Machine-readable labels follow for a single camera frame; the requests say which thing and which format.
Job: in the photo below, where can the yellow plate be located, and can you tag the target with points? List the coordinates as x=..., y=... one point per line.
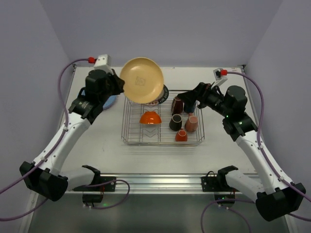
x=143, y=79

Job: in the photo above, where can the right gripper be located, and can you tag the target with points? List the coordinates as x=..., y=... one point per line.
x=200, y=91

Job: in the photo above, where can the black cup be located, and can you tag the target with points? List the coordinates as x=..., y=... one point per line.
x=176, y=122

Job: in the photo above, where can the red orange cup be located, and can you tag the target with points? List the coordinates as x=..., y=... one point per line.
x=181, y=136

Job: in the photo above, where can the dark brown cup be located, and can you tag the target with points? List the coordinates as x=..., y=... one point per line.
x=177, y=106

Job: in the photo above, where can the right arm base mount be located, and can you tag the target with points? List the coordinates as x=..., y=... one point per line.
x=221, y=191

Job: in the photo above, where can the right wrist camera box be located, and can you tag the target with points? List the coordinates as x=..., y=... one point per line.
x=220, y=76

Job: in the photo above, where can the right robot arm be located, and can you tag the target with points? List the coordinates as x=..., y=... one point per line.
x=276, y=194

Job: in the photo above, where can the blue plate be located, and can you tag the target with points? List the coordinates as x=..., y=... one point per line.
x=110, y=102

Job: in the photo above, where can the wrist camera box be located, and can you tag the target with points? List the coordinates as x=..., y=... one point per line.
x=102, y=62
x=220, y=76

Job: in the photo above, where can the wire dish rack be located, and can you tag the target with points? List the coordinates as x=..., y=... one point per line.
x=136, y=134

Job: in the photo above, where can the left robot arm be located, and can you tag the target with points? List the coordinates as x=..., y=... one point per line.
x=51, y=160

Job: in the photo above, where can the orange bowl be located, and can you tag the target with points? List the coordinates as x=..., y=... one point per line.
x=150, y=118

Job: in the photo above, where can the pink cup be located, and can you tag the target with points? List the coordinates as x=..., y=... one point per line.
x=191, y=123

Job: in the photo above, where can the aluminium rail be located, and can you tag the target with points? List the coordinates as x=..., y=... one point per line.
x=158, y=183

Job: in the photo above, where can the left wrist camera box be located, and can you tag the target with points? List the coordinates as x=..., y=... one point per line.
x=102, y=62

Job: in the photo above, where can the green rimmed printed plate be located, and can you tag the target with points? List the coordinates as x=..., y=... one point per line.
x=161, y=98

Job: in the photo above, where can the blue cup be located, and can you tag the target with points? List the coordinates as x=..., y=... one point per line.
x=189, y=108

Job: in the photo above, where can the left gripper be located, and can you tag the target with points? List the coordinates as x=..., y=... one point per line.
x=116, y=82

